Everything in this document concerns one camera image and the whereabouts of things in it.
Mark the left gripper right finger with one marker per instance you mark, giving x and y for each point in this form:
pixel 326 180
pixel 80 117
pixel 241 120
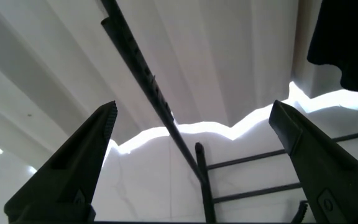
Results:
pixel 337 186

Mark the black garment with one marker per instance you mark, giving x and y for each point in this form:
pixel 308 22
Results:
pixel 353 31

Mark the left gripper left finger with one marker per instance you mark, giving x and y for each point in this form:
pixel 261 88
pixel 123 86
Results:
pixel 48 193

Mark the white curtain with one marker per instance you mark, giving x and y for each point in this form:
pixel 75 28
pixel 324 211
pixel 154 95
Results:
pixel 213 62

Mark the black clothes rack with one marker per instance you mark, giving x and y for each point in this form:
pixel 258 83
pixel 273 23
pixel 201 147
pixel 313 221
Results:
pixel 135 62

